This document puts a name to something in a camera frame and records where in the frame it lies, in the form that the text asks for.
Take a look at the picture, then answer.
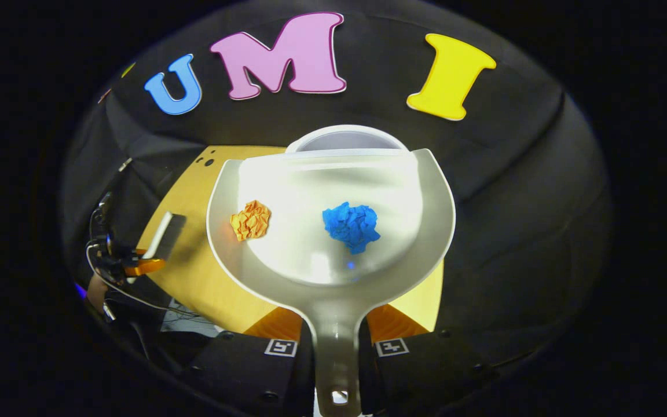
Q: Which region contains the blue paper ball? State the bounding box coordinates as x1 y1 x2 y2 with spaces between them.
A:
322 202 382 255

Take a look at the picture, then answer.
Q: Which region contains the thin white cable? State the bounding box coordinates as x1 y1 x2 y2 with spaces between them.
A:
86 243 201 320

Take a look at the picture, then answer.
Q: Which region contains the white ribbed garbage bin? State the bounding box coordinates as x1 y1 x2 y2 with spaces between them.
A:
285 125 409 155

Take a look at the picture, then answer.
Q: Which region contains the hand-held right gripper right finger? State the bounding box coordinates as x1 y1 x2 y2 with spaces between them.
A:
359 303 497 415

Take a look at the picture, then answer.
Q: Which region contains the black backdrop cloth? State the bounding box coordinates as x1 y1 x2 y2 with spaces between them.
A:
61 0 613 371

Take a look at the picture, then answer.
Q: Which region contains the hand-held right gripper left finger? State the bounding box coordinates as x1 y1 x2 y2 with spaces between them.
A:
186 306 317 417

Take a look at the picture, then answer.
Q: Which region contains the white plastic dustpan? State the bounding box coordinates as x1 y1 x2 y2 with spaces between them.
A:
206 148 456 417

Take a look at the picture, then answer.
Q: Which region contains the black sleeved cable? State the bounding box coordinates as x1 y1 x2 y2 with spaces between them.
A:
89 191 115 244

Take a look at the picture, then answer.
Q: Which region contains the orange paper ball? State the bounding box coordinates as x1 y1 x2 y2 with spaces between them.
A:
230 200 272 242

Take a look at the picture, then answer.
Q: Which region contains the small white broom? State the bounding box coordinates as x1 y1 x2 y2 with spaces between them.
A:
142 211 187 262

